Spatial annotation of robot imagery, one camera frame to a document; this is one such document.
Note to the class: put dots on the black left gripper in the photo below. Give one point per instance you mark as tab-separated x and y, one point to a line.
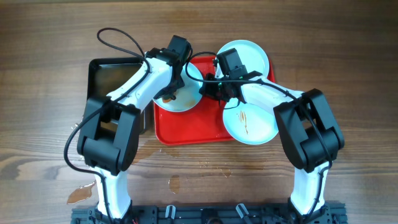
180	82

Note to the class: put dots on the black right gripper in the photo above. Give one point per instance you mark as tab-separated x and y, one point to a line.
207	89

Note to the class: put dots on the light blue plate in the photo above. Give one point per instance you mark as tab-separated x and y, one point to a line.
249	124
252	56
186	97

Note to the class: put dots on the light blue plate top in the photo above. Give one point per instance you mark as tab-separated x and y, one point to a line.
252	56

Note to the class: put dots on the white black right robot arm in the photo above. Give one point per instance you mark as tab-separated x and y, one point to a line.
308	130

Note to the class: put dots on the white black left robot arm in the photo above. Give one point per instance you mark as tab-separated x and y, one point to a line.
109	132

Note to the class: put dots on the red plastic tray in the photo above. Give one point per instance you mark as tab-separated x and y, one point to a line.
203	123

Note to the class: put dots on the black water tray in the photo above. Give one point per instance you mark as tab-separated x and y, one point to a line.
107	74

